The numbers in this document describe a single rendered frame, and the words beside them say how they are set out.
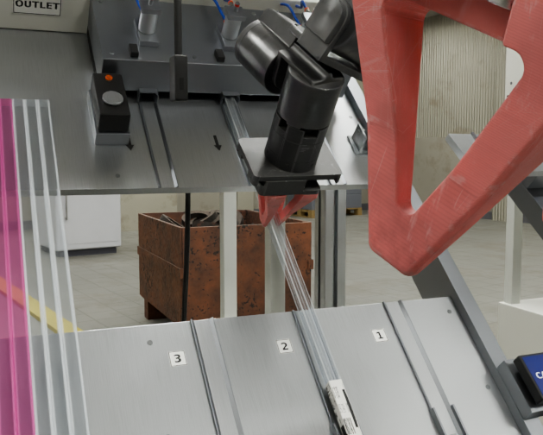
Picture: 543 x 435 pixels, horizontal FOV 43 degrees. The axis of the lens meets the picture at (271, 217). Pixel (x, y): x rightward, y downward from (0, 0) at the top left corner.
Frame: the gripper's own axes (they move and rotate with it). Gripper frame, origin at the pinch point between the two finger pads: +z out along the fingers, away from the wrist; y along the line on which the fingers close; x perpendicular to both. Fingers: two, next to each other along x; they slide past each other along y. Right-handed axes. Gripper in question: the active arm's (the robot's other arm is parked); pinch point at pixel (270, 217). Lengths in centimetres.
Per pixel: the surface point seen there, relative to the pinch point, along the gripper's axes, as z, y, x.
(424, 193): 638, -668, -675
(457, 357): 2.6, -15.6, 20.3
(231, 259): 56, -19, -43
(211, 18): -8.4, 0.7, -30.7
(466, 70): 428, -690, -736
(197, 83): -4.4, 4.4, -20.8
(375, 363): 2.4, -5.6, 19.6
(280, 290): 40.3, -18.8, -21.2
